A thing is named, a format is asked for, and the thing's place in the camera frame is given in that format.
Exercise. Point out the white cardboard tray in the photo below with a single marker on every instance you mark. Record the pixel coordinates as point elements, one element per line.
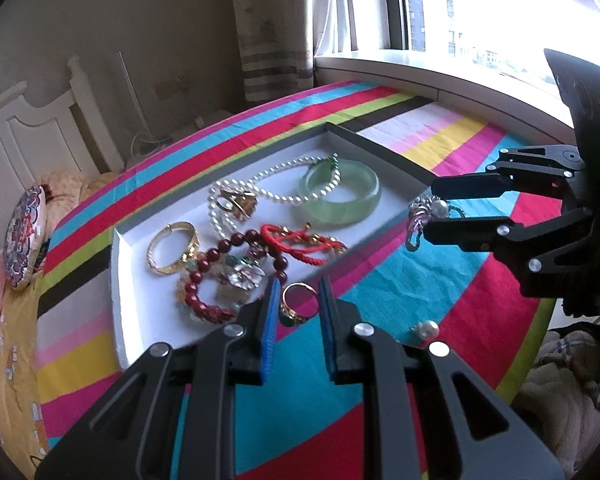
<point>145,310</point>

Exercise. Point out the yellow bedsheet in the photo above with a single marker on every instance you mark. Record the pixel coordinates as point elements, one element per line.
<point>15,360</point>

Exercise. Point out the white bed headboard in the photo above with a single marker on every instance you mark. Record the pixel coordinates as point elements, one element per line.
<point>30,135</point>

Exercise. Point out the plaid cloth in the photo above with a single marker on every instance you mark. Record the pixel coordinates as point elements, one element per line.
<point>590,355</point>

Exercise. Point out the colourful striped blanket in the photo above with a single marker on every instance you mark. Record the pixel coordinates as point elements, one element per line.
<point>380,270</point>

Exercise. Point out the gold bangle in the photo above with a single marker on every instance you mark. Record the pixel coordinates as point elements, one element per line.
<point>192,245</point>

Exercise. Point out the white window sill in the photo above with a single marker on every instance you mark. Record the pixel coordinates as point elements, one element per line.
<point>405,67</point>

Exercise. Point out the window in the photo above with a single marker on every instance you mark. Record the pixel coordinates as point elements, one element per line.
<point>480,10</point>

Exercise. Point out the silver pearl brooch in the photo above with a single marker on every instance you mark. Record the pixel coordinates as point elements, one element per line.
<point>420,217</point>

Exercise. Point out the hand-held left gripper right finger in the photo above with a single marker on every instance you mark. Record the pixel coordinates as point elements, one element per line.
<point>326,332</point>

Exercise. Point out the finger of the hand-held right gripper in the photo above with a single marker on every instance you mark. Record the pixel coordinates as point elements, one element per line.
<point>470,187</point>
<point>470,234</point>

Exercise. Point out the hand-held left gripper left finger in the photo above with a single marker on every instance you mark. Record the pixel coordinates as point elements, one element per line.
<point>270,332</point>

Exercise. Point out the round patterned cushion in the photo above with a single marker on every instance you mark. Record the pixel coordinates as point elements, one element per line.
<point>25,235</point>

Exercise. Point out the green jade bangle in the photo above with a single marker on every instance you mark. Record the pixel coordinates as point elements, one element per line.
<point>350,210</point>

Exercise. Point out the pearl earring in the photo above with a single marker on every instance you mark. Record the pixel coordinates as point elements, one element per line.
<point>427,330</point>

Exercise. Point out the beige fluffy cloth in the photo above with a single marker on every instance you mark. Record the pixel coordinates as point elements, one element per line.
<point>555,410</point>

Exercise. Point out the clear crystal ornament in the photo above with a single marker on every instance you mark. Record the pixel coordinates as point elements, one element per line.
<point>245,277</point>

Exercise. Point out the beige striped curtain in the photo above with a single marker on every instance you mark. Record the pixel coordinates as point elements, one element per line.
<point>270,35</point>

